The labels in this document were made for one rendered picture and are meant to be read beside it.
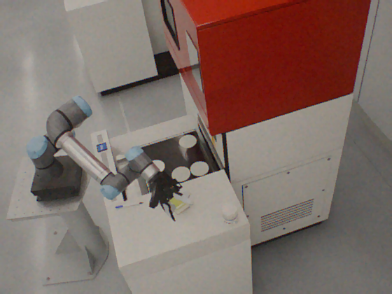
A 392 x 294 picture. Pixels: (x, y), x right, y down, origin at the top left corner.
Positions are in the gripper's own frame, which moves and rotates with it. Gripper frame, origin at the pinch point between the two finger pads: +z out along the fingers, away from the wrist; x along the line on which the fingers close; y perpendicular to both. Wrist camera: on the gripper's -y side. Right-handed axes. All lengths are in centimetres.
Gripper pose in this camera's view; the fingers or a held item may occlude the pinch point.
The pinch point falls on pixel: (183, 214)
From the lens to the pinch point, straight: 180.7
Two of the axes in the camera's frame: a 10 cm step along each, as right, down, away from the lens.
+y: 5.2, -3.6, 7.7
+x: -5.2, 5.8, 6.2
